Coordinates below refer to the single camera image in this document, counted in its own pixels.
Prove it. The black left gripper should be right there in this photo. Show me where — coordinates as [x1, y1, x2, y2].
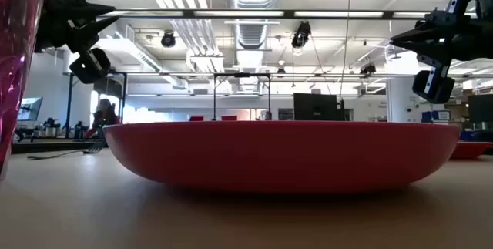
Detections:
[45, 0, 121, 85]

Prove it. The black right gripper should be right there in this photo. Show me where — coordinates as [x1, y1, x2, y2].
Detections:
[390, 0, 493, 105]

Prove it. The red plastic tray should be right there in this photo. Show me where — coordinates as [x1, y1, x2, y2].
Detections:
[450, 140, 493, 160]

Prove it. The red round plate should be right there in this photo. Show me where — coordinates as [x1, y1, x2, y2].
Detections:
[102, 120, 461, 194]

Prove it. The red translucent plastic cup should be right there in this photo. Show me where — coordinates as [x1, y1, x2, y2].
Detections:
[0, 0, 49, 181]

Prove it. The white column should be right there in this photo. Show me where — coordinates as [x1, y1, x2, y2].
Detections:
[386, 54, 423, 123]

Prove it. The blue storage bin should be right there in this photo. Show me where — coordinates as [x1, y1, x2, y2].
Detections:
[421, 109, 451, 123]

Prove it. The black monitor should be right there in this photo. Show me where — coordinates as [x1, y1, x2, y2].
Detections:
[468, 93, 493, 123]
[293, 93, 340, 122]

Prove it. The person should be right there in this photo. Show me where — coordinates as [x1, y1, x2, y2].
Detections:
[85, 98, 121, 139]

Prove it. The white ceiling conduit bundle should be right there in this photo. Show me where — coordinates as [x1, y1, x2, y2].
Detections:
[156, 0, 226, 75]

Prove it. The monitor with lit screen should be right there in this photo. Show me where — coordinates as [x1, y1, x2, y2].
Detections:
[17, 96, 44, 122]

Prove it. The overhead light bar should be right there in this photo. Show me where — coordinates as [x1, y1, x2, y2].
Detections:
[96, 8, 478, 22]

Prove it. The white rectangular air duct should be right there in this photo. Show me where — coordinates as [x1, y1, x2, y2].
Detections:
[96, 21, 189, 90]

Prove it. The black workstation frame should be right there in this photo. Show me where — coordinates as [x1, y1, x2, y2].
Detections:
[65, 72, 128, 139]
[213, 72, 272, 122]

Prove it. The black aluminium table frame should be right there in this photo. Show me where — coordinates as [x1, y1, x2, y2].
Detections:
[11, 137, 109, 154]

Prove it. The silver round air duct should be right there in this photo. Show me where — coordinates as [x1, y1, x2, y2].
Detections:
[226, 0, 282, 94]

